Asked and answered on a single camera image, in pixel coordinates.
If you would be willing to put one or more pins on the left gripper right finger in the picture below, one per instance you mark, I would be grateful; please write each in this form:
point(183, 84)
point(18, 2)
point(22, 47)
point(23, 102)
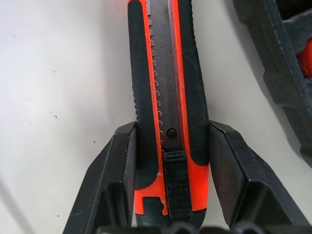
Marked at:
point(239, 185)

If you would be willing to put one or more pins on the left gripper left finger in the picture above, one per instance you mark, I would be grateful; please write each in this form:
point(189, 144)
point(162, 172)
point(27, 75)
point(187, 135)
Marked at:
point(109, 182)

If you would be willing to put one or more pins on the orange black utility knife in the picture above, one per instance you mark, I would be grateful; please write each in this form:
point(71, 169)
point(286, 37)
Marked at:
point(170, 85)

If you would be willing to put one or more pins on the black tool case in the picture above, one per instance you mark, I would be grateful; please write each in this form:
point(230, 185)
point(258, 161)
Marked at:
point(268, 48)

